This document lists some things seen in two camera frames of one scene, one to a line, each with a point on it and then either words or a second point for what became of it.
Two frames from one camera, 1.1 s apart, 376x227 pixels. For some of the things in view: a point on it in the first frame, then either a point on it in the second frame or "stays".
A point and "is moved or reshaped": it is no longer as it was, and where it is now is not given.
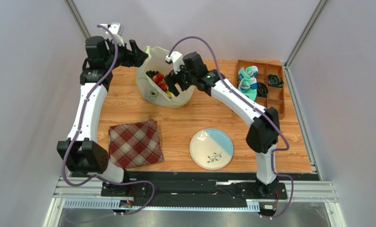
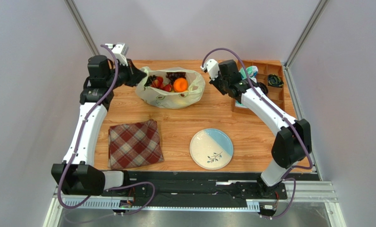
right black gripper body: [178, 78] -> [223, 87]
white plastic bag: [156, 61] is moved or reshaped
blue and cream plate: [211, 149] stays
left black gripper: [135, 57] -> [134, 75]
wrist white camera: [177, 59] -> [212, 67]
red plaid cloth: [134, 144] stays
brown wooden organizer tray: [275, 97] stays
